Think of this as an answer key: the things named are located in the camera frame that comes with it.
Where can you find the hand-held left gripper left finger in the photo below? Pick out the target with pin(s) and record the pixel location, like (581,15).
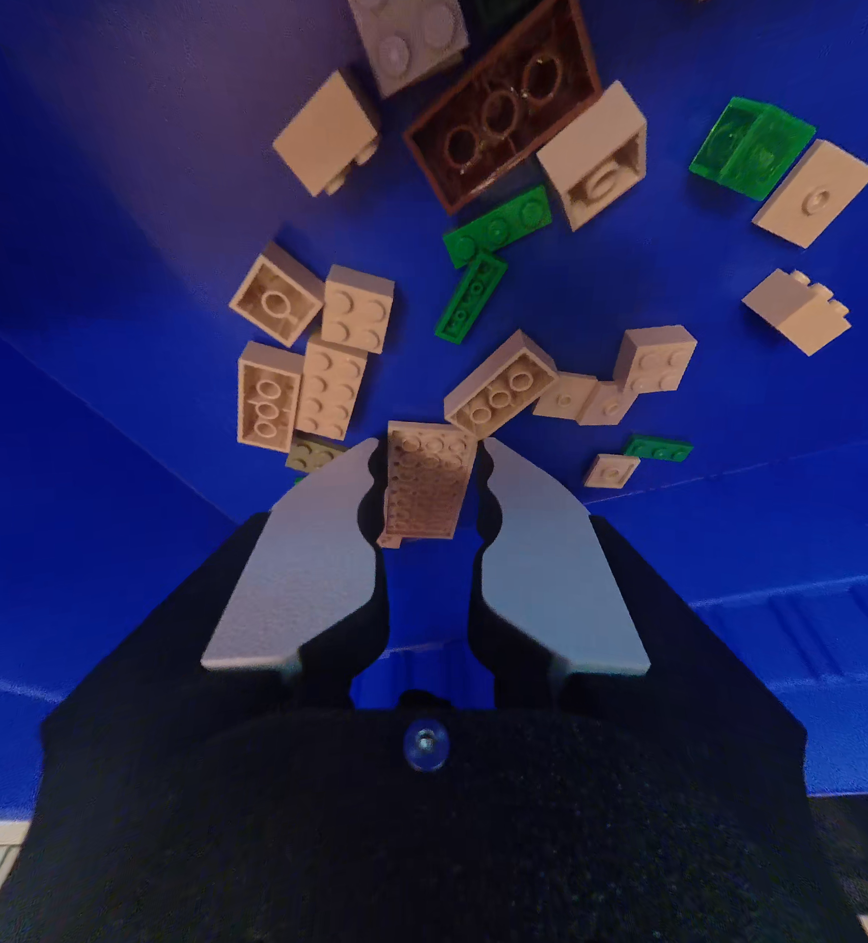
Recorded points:
(294,589)

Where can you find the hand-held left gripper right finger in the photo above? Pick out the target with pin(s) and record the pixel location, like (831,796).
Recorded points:
(559,589)

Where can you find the wide tan studded plate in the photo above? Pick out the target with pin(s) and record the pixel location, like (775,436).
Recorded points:
(426,479)

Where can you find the blue plastic bin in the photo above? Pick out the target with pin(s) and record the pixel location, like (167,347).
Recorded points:
(109,221)

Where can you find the olive flat plate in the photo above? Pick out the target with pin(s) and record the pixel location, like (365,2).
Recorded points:
(312,451)

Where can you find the green flat plate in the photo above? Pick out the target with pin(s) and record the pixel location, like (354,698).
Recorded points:
(496,227)
(470,298)
(658,448)

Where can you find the heap of tan bricks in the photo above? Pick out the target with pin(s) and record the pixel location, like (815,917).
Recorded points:
(345,309)

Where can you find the brown long brick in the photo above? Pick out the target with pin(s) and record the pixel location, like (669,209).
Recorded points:
(507,110)

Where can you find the clear green tile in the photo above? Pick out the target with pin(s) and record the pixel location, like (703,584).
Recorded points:
(750,147)

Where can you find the grey square brick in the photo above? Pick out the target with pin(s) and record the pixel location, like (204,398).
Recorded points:
(411,37)

